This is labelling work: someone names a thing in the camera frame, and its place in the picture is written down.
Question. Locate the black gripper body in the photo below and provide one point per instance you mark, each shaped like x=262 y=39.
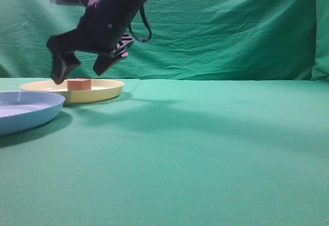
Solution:
x=100 y=28

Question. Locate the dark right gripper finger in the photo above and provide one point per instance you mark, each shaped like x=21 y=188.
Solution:
x=62 y=65

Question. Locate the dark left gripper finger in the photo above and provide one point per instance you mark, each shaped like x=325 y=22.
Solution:
x=106 y=59

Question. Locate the small wooden cube block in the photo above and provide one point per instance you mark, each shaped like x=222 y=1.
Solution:
x=79 y=84

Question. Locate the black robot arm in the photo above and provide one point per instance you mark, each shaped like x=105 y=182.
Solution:
x=101 y=31

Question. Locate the yellow plastic plate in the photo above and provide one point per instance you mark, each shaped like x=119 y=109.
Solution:
x=101 y=89

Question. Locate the blue plastic plate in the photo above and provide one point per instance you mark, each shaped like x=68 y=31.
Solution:
x=23 y=110

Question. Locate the green table cloth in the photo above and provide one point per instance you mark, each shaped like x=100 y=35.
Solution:
x=172 y=152

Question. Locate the green backdrop cloth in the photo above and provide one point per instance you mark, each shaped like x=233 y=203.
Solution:
x=192 y=40

